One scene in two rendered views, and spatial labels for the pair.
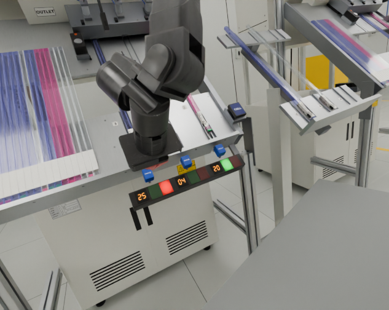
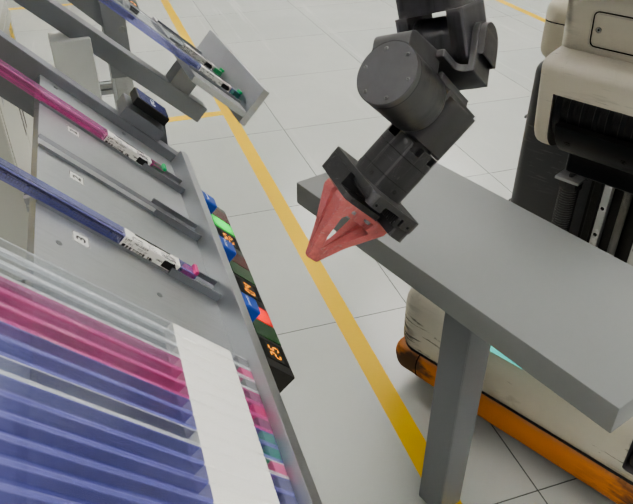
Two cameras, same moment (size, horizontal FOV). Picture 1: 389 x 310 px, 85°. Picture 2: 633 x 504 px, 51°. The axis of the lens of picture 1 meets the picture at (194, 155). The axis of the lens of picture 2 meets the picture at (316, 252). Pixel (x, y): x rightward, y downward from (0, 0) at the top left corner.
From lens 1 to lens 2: 79 cm
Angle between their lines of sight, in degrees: 76
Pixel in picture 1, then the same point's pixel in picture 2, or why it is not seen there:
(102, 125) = (77, 260)
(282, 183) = not seen: hidden behind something
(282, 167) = not seen: hidden behind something
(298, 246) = (431, 242)
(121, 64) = (422, 51)
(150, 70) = (490, 57)
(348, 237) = (426, 210)
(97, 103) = not seen: outside the picture
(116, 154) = (180, 306)
